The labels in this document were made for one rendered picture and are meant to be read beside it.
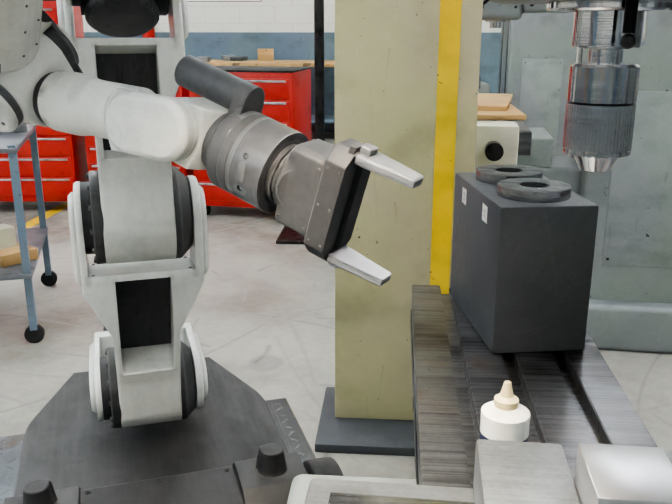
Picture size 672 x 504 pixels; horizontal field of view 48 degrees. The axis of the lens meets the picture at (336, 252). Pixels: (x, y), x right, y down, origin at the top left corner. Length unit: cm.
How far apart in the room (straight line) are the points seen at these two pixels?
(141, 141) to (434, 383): 42
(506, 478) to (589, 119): 25
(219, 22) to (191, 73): 899
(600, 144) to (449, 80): 174
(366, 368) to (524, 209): 166
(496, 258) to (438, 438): 25
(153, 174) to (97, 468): 54
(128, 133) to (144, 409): 66
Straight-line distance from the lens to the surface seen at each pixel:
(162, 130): 79
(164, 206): 114
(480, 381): 90
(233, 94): 79
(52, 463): 145
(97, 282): 119
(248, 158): 75
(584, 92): 56
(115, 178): 114
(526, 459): 55
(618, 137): 57
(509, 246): 93
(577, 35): 57
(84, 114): 91
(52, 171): 576
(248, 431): 147
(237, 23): 976
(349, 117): 230
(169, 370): 131
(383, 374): 253
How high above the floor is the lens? 130
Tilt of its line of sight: 17 degrees down
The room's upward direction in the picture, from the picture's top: straight up
